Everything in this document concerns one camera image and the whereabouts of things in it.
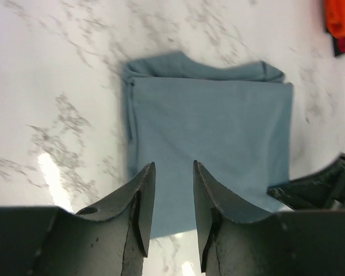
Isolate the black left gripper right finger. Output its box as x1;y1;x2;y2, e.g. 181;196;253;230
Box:
193;162;345;275

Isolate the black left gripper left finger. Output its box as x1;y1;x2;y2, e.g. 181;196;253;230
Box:
0;163;156;275

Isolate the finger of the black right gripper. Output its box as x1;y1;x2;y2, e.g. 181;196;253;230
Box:
267;154;345;210

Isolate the blue-grey t-shirt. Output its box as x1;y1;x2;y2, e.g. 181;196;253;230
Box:
122;52;293;238

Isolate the folded black t-shirt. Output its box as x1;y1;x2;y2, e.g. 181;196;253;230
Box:
325;28;345;58

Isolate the folded orange t-shirt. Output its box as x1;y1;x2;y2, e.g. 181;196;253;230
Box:
324;0;345;39

